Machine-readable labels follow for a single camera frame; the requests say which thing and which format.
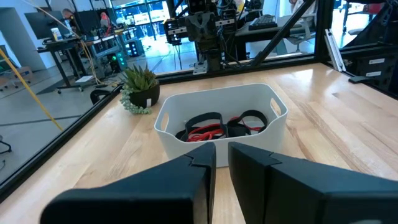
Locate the black equipment with white labels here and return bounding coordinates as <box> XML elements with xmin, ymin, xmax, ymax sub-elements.
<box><xmin>340</xmin><ymin>0</ymin><xmax>398</xmax><ymax>94</ymax></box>

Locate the cardboard box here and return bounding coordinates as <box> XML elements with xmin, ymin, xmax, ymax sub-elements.
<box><xmin>0</xmin><ymin>66</ymin><xmax>34</xmax><ymax>91</ymax></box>

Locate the white plastic bin with handles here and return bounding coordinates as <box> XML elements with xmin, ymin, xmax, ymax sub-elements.
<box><xmin>154</xmin><ymin>83</ymin><xmax>289</xmax><ymax>168</ymax></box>

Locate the black table frame rail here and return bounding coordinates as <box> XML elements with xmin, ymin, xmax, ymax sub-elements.
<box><xmin>155</xmin><ymin>55</ymin><xmax>326</xmax><ymax>84</ymax></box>
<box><xmin>0</xmin><ymin>83</ymin><xmax>125</xmax><ymax>203</ymax></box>

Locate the black keyboard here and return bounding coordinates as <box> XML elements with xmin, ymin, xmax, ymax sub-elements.
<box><xmin>248</xmin><ymin>14</ymin><xmax>278</xmax><ymax>31</ymax></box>

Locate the black diagonal frame strut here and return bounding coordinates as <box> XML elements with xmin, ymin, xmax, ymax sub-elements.
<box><xmin>248</xmin><ymin>0</ymin><xmax>317</xmax><ymax>68</ymax></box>

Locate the dark office desk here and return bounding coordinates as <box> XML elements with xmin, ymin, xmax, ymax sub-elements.
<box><xmin>234</xmin><ymin>23</ymin><xmax>315</xmax><ymax>62</ymax></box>

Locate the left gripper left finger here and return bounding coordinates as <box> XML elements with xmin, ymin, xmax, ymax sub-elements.
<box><xmin>40</xmin><ymin>142</ymin><xmax>217</xmax><ymax>224</ymax></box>

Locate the yellow hanging cable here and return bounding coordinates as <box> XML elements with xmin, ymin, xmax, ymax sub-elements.
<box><xmin>0</xmin><ymin>48</ymin><xmax>65</xmax><ymax>132</ymax></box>

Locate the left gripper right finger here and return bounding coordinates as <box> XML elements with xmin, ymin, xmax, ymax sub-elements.
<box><xmin>228</xmin><ymin>142</ymin><xmax>398</xmax><ymax>224</ymax></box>

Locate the black vertical frame post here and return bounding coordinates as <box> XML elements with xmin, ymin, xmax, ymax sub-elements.
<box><xmin>313</xmin><ymin>0</ymin><xmax>335</xmax><ymax>63</ymax></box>

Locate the large dark monitor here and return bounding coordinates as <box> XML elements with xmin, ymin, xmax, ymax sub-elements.
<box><xmin>24</xmin><ymin>11</ymin><xmax>68</xmax><ymax>40</ymax></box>

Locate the red rubber tube band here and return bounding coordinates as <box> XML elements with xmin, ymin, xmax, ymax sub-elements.
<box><xmin>186</xmin><ymin>116</ymin><xmax>262</xmax><ymax>143</ymax></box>

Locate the silver metal bracket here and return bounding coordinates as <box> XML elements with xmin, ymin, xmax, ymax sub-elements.
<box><xmin>324</xmin><ymin>29</ymin><xmax>346</xmax><ymax>73</ymax></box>

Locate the succulent plant in black pot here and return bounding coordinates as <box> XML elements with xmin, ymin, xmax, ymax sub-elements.
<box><xmin>119</xmin><ymin>63</ymin><xmax>161</xmax><ymax>115</ymax></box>

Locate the short wide black rubber band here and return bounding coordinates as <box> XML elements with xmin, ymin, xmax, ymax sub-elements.
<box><xmin>226</xmin><ymin>119</ymin><xmax>252</xmax><ymax>138</ymax></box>

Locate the black desk on wheels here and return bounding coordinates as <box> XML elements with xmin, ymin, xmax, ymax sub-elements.
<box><xmin>37</xmin><ymin>29</ymin><xmax>125</xmax><ymax>94</ymax></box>

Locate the black flat bracket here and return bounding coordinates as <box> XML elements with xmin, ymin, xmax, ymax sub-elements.
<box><xmin>348</xmin><ymin>75</ymin><xmax>376</xmax><ymax>84</ymax></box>

